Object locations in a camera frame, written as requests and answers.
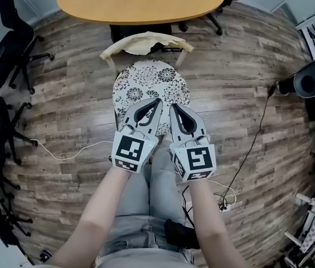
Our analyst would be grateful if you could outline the grey black machine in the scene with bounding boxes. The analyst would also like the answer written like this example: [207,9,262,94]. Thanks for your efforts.
[278,59,315,99]

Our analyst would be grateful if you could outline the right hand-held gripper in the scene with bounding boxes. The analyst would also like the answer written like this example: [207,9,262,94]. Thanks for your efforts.
[168,103,217,183]

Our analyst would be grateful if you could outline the person's right forearm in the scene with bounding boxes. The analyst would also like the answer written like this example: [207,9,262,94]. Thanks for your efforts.
[189,177,255,268]

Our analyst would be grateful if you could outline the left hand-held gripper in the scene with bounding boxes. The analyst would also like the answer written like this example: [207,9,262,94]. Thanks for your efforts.
[110,97,164,175]

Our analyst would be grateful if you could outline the long white cable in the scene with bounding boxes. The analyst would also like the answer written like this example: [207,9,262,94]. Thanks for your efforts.
[31,139,115,162]

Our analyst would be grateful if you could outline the short white cable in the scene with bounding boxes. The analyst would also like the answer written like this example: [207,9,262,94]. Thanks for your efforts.
[209,179,238,213]

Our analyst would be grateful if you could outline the person's grey shirt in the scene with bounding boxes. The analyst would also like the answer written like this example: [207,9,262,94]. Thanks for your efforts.
[94,247,195,268]

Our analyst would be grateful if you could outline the floral round cushion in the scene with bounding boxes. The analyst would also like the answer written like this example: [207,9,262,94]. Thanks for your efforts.
[112,60,191,136]

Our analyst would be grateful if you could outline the person's grey jeans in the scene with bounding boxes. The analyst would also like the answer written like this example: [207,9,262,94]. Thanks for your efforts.
[98,141,196,265]

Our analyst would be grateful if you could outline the pale wooden rack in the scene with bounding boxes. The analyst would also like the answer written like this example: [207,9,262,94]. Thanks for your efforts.
[284,191,315,265]

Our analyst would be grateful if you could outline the black waist pouch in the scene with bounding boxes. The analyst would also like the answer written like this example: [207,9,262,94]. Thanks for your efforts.
[164,218,200,250]

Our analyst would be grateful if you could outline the person's left forearm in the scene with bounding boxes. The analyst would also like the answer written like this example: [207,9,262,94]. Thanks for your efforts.
[44,165,132,268]

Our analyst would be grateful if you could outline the black cable with adapter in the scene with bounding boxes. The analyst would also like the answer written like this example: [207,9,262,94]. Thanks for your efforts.
[224,73,296,191]

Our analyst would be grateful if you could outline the pale wooden chair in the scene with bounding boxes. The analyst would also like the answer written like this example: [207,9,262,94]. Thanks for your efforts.
[99,31,195,139]

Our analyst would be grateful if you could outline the thin black cable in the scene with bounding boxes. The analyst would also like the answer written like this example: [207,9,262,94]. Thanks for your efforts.
[181,184,196,230]

